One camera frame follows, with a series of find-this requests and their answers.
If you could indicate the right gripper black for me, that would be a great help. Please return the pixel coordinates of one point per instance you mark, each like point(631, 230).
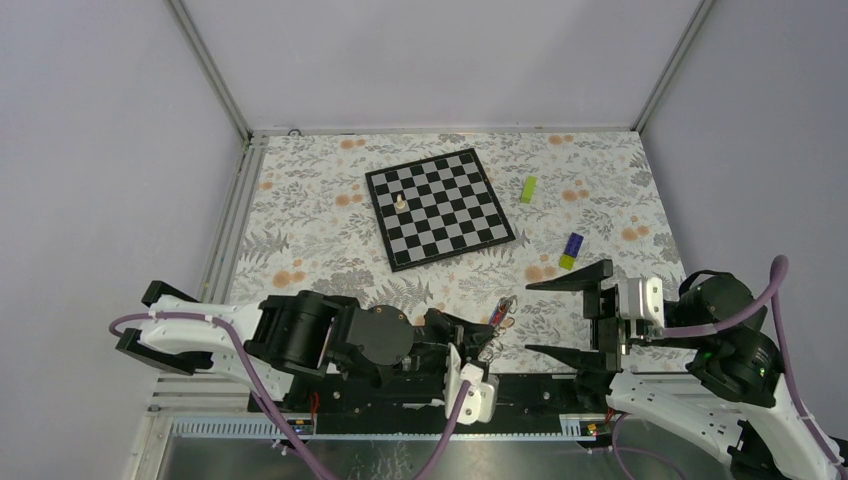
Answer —
point(599, 302)

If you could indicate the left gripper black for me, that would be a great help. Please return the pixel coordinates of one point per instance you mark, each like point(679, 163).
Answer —
point(472, 340)

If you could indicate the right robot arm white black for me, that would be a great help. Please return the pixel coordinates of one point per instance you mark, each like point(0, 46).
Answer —
point(771, 434)

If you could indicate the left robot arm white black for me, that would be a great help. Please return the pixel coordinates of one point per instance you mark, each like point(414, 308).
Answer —
point(280, 343)

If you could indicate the purple and green block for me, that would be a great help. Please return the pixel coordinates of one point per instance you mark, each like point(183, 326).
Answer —
point(571, 251)

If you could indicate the floral table mat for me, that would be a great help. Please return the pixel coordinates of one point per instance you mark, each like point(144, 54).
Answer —
point(312, 226)

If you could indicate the black grey chessboard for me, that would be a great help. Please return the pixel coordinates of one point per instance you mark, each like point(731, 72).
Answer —
point(452, 209)

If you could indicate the lime green block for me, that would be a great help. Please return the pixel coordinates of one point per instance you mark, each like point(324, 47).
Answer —
point(528, 190)

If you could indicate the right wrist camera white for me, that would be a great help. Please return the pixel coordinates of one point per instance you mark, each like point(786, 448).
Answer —
point(641, 306)

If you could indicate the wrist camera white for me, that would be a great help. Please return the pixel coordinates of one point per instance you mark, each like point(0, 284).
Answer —
point(470, 385)
point(641, 306)

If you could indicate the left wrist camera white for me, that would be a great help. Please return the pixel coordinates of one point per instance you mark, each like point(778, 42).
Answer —
point(470, 385)

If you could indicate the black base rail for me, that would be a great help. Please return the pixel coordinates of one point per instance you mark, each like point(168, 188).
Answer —
point(526, 404)

